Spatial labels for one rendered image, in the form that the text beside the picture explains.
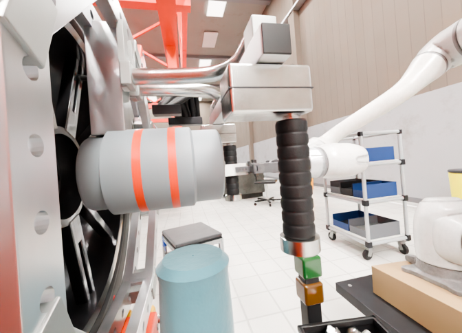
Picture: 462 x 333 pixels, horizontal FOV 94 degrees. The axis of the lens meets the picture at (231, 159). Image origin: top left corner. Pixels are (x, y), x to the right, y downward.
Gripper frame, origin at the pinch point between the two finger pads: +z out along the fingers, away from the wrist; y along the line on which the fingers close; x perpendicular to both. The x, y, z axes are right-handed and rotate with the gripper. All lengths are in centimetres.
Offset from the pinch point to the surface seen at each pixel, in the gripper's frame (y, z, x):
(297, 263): -17.6, -7.8, -18.6
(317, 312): -19.4, -10.3, -27.7
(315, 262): -19.9, -10.2, -17.9
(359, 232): 95, -125, -65
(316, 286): -19.9, -10.2, -22.4
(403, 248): 83, -153, -78
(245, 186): 384, -112, -56
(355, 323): -24.6, -14.0, -26.8
